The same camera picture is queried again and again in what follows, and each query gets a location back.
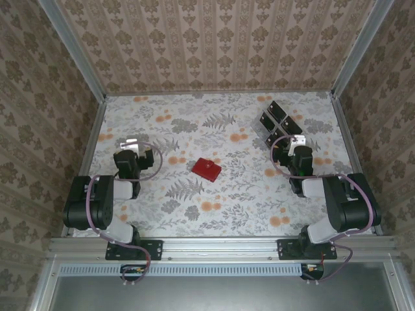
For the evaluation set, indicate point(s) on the clear acrylic card stand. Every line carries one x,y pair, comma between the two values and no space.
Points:
257,124

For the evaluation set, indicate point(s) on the red leather card holder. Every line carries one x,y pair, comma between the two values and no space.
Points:
206,169

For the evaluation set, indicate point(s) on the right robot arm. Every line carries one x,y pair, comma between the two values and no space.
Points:
350,204

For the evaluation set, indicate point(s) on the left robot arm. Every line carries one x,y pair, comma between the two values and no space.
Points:
81,201

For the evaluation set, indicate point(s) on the black credit card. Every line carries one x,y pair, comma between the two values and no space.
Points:
275,137
267,121
278,109
291,125

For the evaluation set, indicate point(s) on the grey metal sheet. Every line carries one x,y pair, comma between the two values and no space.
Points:
220,294

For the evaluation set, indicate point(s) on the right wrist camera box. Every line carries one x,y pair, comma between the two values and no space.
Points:
298,142

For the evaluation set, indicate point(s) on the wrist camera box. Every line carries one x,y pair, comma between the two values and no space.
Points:
131,144
298,142

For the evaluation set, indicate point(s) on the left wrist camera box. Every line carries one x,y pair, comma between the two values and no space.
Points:
131,144

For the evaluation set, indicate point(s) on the aluminium side rail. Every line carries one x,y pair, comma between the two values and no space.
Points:
94,139
348,139

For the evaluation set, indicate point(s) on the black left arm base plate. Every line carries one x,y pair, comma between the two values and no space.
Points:
155,249

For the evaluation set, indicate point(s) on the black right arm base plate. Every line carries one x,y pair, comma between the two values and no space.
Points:
285,249

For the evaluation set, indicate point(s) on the aluminium mounting rail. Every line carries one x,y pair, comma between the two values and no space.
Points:
220,247

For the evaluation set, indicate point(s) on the aluminium frame post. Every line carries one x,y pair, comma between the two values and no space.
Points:
358,48
73,48

